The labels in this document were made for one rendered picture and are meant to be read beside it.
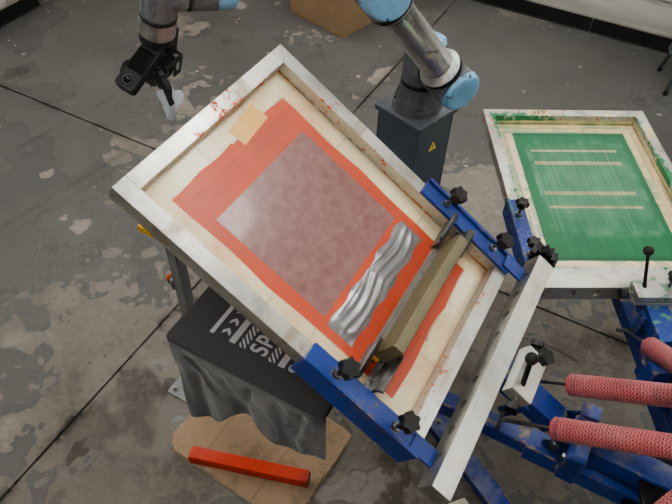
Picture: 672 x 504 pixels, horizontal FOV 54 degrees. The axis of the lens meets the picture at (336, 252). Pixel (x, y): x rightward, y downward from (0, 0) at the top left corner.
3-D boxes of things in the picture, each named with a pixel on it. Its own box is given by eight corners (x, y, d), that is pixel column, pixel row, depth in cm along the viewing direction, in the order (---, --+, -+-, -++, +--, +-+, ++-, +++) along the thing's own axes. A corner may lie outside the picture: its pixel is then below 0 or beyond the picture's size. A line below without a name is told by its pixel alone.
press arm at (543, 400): (489, 383, 148) (505, 378, 144) (498, 364, 152) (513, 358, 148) (542, 432, 151) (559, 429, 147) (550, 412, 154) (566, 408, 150)
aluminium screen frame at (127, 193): (106, 195, 124) (111, 186, 121) (273, 53, 159) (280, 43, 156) (404, 459, 135) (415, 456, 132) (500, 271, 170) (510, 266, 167)
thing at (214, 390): (191, 418, 203) (168, 340, 172) (198, 409, 205) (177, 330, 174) (320, 491, 189) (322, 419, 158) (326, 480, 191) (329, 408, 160)
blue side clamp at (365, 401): (289, 368, 131) (305, 359, 126) (302, 349, 134) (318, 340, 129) (397, 463, 135) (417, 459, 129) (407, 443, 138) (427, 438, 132)
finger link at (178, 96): (195, 112, 150) (179, 75, 145) (179, 126, 147) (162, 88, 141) (186, 112, 152) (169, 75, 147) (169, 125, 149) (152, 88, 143)
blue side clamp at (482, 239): (407, 201, 164) (423, 189, 159) (415, 189, 167) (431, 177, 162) (491, 281, 168) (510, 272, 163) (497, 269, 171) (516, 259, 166)
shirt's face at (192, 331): (166, 336, 173) (166, 335, 173) (258, 233, 199) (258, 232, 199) (325, 419, 158) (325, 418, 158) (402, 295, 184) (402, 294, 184)
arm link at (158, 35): (161, 34, 129) (127, 12, 130) (159, 52, 133) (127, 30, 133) (185, 17, 133) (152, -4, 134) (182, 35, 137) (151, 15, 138)
